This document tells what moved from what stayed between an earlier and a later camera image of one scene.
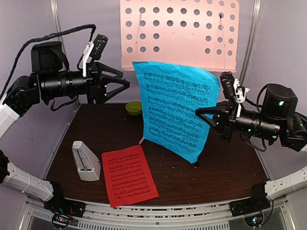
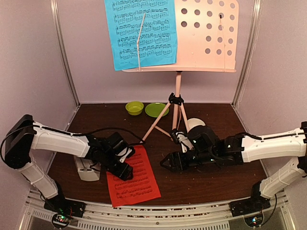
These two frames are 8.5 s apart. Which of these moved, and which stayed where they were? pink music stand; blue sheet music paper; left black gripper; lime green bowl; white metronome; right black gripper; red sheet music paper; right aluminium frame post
Moved: left black gripper; blue sheet music paper; right black gripper
Stayed: red sheet music paper; right aluminium frame post; lime green bowl; pink music stand; white metronome
